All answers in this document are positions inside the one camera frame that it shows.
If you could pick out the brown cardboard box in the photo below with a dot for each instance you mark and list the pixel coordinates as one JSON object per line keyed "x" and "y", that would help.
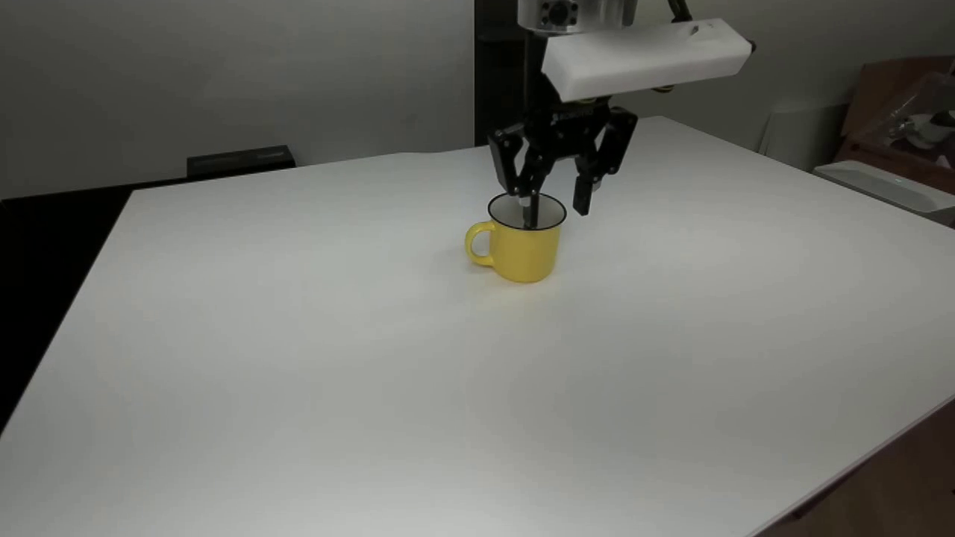
{"x": 902, "y": 121}

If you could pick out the dark vertical pillar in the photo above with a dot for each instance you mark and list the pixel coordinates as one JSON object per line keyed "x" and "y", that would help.
{"x": 509, "y": 55}

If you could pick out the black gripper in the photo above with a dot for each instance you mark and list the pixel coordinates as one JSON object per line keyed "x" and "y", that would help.
{"x": 595, "y": 127}

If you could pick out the black pen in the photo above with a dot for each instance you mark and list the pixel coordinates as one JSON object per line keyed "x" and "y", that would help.
{"x": 539, "y": 175}

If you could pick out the white flat box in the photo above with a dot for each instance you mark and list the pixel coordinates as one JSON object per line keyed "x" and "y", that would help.
{"x": 889, "y": 185}

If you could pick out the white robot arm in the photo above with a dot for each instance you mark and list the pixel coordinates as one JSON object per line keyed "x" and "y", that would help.
{"x": 587, "y": 15}

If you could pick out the black chair back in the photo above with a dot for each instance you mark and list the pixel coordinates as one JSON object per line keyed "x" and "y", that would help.
{"x": 239, "y": 161}

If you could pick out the yellow enamel mug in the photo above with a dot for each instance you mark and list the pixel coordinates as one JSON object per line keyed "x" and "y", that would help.
{"x": 505, "y": 245}

